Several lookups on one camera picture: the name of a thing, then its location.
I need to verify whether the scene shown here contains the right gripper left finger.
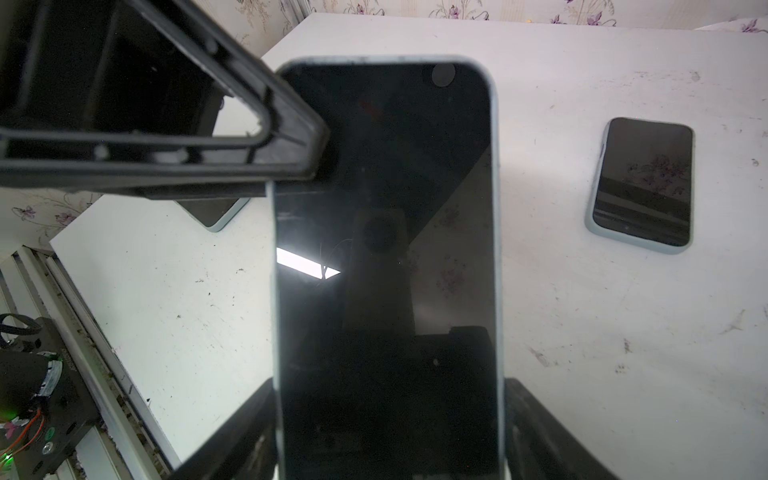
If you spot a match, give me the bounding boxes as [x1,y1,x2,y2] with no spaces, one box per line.
[170,379,278,480]

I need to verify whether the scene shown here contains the phone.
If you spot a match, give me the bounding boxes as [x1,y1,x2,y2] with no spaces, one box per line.
[177,198,249,232]
[585,117,695,255]
[274,59,503,479]

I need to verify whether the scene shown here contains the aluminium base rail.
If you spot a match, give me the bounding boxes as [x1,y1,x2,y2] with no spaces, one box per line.
[1,246,180,479]

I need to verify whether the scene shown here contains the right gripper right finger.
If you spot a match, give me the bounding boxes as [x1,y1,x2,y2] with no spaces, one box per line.
[504,378,617,480]

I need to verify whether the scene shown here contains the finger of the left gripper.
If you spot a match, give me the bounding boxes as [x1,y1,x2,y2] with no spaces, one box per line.
[1,1,330,200]

